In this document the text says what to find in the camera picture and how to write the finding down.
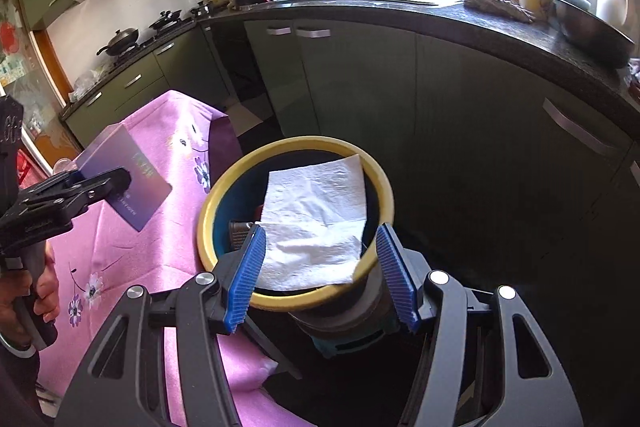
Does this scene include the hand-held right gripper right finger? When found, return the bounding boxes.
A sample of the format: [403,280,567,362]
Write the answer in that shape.
[375,223,586,427]

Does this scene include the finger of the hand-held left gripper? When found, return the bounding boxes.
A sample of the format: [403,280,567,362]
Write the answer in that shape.
[17,170,86,204]
[30,167,132,220]

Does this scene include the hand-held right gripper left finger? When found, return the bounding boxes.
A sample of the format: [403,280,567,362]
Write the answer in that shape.
[67,224,268,427]

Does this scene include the purple cardboard box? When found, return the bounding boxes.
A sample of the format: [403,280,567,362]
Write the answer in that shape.
[77,123,173,232]

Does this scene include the yellow rimmed trash bin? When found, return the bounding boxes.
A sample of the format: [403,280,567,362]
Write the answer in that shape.
[197,136,401,358]

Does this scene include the white paper towel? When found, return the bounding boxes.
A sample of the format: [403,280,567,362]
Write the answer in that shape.
[248,155,368,293]

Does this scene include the person's left hand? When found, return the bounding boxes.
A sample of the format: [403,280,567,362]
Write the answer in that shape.
[0,239,62,350]

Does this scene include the glass sliding door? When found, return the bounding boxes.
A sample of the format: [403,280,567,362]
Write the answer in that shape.
[0,0,83,158]

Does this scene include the pink floral tablecloth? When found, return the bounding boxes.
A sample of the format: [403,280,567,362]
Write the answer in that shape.
[35,89,281,427]

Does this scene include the crumpled plastic bags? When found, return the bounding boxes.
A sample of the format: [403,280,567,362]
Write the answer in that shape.
[70,69,108,100]

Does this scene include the black lidded wok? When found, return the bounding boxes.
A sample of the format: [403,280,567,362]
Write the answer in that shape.
[96,28,141,58]

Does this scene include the gas stove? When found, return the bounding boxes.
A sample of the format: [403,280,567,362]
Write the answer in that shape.
[107,19,198,64]

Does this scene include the black lidded frying pan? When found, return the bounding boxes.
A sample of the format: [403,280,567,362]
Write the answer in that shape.
[149,9,184,32]

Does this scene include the green base cabinets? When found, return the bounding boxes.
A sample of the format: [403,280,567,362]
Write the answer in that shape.
[60,18,640,318]

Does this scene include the black stone countertop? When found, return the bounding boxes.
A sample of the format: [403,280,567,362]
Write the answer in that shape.
[60,0,640,128]

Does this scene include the brown dish rag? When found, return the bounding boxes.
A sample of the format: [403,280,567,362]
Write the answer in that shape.
[462,0,535,24]

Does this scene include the steel mixing bowl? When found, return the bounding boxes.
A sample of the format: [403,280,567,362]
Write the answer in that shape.
[552,0,638,68]

